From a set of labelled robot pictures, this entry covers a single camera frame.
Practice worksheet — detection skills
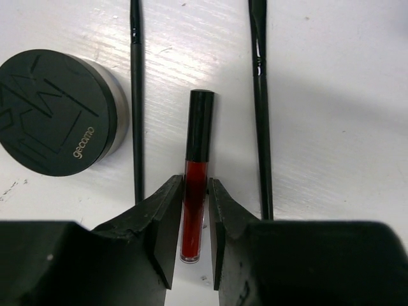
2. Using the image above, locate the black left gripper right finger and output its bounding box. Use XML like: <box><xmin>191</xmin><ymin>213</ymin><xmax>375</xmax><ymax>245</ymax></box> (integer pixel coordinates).
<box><xmin>208</xmin><ymin>179</ymin><xmax>407</xmax><ymax>305</ymax></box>

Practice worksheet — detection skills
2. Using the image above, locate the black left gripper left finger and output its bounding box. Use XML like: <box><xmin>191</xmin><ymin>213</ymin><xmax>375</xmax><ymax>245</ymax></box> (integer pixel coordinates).
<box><xmin>1</xmin><ymin>175</ymin><xmax>184</xmax><ymax>305</ymax></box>

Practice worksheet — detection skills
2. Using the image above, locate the black round powder jar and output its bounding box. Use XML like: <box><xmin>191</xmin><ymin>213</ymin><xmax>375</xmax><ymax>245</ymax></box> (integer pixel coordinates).
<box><xmin>1</xmin><ymin>49</ymin><xmax>129</xmax><ymax>177</ymax></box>

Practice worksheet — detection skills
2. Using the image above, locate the red lip gloss tube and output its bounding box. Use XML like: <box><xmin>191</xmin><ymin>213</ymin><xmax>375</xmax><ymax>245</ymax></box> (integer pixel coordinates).
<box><xmin>180</xmin><ymin>89</ymin><xmax>215</xmax><ymax>264</ymax></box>

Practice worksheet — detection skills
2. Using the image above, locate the thin black makeup brush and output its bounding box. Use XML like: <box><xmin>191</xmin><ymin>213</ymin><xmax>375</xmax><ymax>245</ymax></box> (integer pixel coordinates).
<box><xmin>248</xmin><ymin>0</ymin><xmax>273</xmax><ymax>220</ymax></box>

